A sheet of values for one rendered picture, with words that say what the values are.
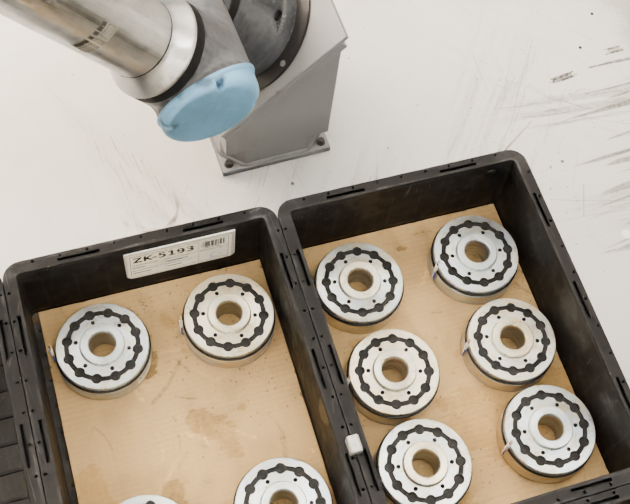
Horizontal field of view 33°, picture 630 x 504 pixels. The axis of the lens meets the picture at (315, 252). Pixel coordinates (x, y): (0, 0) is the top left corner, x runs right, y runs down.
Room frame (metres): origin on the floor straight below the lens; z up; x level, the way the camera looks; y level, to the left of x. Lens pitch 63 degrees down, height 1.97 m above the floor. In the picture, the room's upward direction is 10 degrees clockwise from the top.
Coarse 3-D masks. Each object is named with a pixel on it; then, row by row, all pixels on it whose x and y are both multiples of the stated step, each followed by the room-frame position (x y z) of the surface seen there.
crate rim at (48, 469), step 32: (192, 224) 0.54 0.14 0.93; (224, 224) 0.55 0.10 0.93; (64, 256) 0.48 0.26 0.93; (96, 256) 0.48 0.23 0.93; (288, 256) 0.52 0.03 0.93; (288, 288) 0.49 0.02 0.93; (32, 352) 0.37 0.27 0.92; (320, 352) 0.42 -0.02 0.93; (32, 384) 0.33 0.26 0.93; (320, 384) 0.39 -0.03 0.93; (32, 416) 0.30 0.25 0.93; (352, 480) 0.29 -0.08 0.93
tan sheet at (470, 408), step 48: (384, 240) 0.62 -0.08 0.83; (432, 240) 0.63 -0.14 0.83; (432, 288) 0.57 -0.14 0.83; (528, 288) 0.59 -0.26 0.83; (336, 336) 0.48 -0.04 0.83; (432, 336) 0.50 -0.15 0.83; (480, 384) 0.46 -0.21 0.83; (384, 432) 0.38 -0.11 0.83; (480, 432) 0.40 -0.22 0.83; (480, 480) 0.35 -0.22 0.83; (528, 480) 0.35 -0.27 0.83; (576, 480) 0.36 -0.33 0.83
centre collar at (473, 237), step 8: (464, 240) 0.62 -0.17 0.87; (472, 240) 0.62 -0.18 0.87; (480, 240) 0.62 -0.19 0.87; (488, 240) 0.62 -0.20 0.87; (456, 248) 0.60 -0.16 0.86; (464, 248) 0.61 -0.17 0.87; (488, 248) 0.61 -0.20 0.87; (496, 248) 0.61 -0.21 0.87; (456, 256) 0.60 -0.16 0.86; (464, 256) 0.59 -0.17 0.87; (488, 256) 0.60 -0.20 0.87; (496, 256) 0.60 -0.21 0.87; (464, 264) 0.58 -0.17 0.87; (472, 264) 0.59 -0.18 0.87; (480, 264) 0.59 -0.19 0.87; (488, 264) 0.59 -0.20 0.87
